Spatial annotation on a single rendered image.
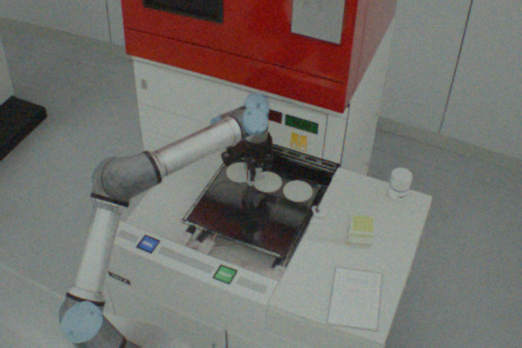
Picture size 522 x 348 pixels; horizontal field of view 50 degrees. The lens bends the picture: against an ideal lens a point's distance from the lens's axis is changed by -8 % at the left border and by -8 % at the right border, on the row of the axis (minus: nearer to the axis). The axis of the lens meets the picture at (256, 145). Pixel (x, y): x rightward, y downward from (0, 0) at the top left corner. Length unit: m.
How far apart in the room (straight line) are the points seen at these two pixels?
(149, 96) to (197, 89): 0.23
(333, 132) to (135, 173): 0.74
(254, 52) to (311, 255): 0.64
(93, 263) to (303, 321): 0.60
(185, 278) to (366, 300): 0.53
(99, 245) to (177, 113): 0.77
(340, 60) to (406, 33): 1.69
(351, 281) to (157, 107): 1.02
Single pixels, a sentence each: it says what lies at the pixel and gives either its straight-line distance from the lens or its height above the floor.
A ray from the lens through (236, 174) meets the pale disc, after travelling 2.14.
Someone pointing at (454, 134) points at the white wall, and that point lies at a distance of 3.76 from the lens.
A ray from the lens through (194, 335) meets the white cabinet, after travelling 2.06.
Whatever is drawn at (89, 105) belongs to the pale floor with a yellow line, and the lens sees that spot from 4.04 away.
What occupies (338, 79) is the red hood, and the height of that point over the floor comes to 1.35.
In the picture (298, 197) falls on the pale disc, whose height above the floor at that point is 0.90.
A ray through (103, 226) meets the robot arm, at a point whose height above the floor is 1.14.
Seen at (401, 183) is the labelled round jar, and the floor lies 1.05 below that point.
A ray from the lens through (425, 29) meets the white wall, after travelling 3.41.
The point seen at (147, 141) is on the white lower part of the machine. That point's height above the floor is 0.79.
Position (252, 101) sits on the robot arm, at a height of 1.27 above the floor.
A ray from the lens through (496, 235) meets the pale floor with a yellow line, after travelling 3.41.
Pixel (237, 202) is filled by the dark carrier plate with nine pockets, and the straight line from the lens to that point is 2.04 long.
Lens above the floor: 2.38
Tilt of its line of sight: 41 degrees down
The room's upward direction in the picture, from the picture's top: 2 degrees clockwise
